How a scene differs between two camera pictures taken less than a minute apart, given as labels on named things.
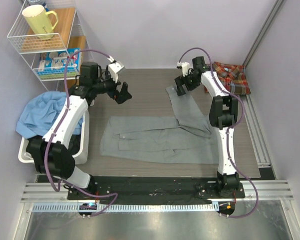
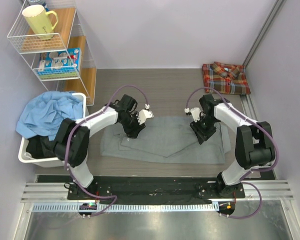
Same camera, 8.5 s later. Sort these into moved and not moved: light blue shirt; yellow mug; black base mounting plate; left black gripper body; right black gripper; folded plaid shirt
Moved: left black gripper body; right black gripper
Not moved: yellow mug; black base mounting plate; folded plaid shirt; light blue shirt
